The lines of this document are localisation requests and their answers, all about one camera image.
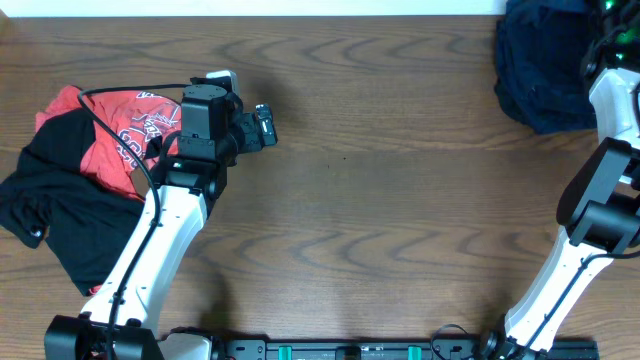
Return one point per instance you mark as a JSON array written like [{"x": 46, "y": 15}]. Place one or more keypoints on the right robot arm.
[{"x": 597, "y": 225}]

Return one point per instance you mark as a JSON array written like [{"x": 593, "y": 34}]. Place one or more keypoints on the folded navy garment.
[{"x": 539, "y": 47}]

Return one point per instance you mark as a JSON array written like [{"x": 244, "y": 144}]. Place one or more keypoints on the red printed t-shirt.
[{"x": 128, "y": 125}]

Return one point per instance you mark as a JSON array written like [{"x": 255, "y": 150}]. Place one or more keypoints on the black t-shirt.
[{"x": 48, "y": 199}]

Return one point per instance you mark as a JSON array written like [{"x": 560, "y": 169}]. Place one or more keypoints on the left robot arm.
[{"x": 121, "y": 320}]

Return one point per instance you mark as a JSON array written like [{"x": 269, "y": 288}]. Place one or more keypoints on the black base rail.
[{"x": 448, "y": 349}]

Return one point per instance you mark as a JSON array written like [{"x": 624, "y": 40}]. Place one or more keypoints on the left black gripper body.
[{"x": 250, "y": 139}]

